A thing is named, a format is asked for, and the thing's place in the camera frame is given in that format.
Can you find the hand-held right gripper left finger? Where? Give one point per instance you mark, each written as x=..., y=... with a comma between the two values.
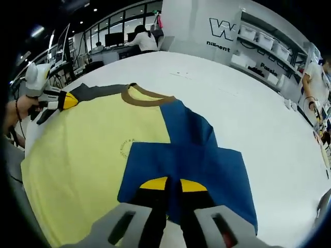
x=147, y=211

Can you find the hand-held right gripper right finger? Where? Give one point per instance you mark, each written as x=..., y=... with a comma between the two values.
x=201, y=206

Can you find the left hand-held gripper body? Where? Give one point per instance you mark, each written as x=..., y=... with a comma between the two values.
x=37, y=80

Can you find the yellow and blue garment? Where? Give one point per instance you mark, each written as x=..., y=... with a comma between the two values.
x=77, y=155

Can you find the person's left hand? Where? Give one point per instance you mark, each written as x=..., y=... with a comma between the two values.
x=24, y=107

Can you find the large framed display screen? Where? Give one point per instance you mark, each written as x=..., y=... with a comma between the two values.
x=62, y=44

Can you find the grey office desk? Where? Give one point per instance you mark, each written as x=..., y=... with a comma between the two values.
x=116, y=53

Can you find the black computer monitor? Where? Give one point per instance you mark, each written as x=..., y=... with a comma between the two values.
x=113, y=40

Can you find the pink hanging cloth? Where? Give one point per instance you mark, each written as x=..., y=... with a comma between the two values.
x=160, y=22

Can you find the small white table object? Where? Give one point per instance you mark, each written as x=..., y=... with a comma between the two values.
x=291, y=105

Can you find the row of white storage bins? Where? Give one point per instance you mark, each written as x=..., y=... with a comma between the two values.
x=261, y=41

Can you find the grey metal shelving unit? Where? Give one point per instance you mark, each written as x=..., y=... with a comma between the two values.
x=274, y=46

